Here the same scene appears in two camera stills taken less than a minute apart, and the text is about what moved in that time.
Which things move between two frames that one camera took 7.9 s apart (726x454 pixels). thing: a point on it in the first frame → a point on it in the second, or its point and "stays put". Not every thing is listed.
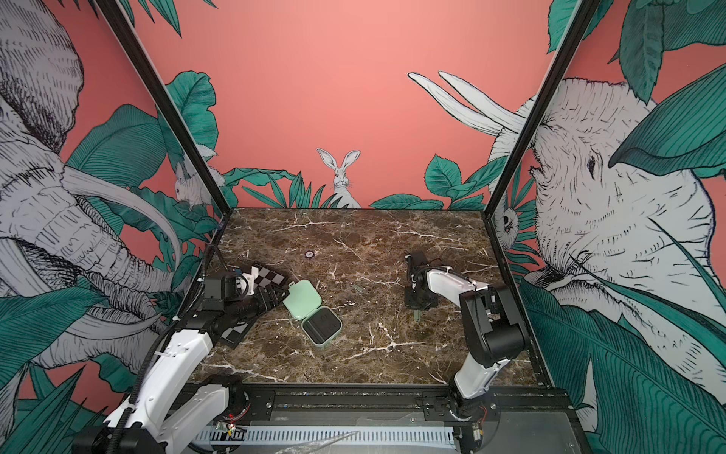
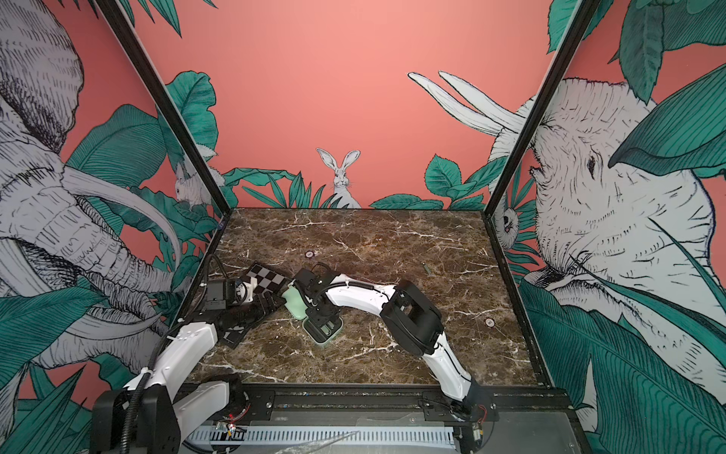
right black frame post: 582,15 stays put
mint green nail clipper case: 319,324 stays put
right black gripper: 409,302 → 317,320
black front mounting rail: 390,405 stays put
